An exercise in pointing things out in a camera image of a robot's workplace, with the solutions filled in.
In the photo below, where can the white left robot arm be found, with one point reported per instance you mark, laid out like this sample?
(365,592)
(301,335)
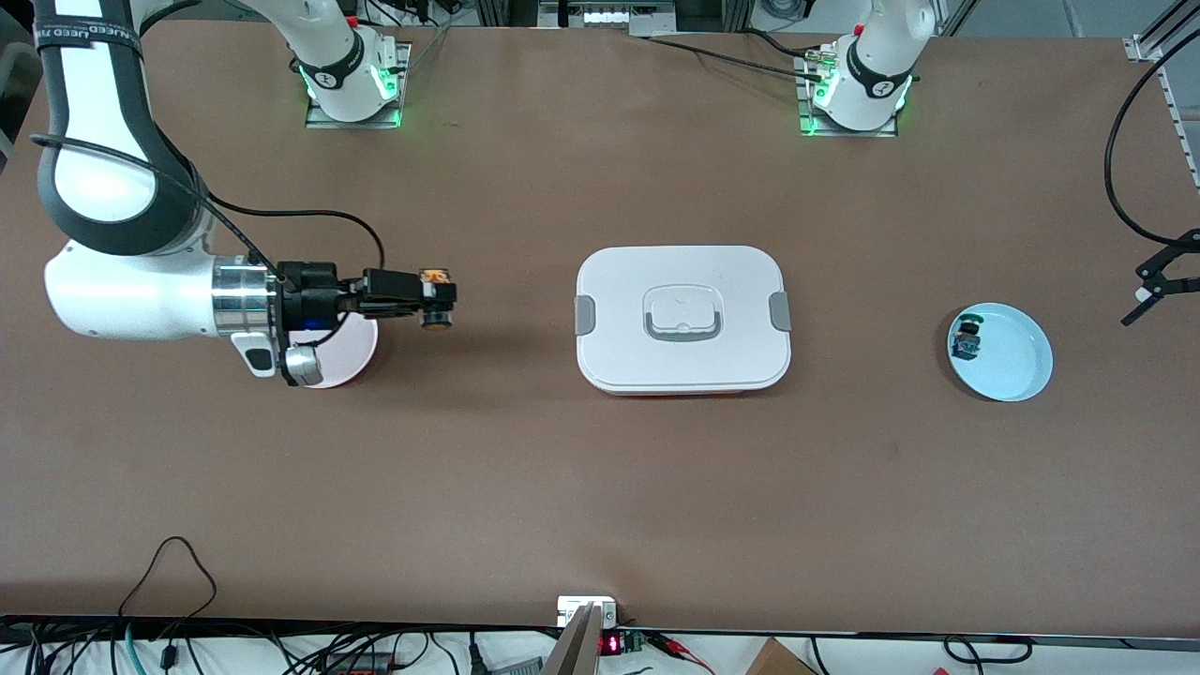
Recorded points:
(848,108)

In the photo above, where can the light blue round plate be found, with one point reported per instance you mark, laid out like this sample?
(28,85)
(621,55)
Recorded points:
(1012,370)

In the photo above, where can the green push-button switch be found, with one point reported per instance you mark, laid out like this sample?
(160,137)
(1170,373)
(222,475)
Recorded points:
(967,342)

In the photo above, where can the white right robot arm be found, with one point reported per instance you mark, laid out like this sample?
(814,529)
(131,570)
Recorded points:
(112,300)

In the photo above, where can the red test lead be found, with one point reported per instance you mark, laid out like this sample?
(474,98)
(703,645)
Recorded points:
(675,645)

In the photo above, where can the grey aluminium bar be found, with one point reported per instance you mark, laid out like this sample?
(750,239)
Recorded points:
(574,647)

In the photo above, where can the white power strip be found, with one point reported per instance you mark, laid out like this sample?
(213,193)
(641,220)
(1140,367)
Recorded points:
(609,17)

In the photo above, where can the orange push-button switch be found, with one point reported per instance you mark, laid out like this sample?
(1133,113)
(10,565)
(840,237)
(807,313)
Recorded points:
(437,322)

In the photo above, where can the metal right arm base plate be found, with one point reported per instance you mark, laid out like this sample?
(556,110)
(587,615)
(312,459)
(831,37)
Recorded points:
(356,125)

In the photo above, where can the perforated metal rail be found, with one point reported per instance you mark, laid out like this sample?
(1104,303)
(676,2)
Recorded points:
(1172,103)

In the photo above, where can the red digit display module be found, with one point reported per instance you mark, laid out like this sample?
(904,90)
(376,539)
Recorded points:
(611,645)

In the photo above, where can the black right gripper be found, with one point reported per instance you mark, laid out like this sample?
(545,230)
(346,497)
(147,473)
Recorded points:
(309,294)

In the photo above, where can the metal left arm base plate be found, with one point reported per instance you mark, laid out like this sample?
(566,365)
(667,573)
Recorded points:
(848,133)

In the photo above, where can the brown cardboard box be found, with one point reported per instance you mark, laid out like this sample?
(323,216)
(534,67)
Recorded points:
(778,661)

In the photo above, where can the aluminium frame strut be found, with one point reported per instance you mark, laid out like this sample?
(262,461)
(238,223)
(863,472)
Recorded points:
(1146,47)

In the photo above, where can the pink round plate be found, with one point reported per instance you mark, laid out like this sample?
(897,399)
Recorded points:
(352,361)

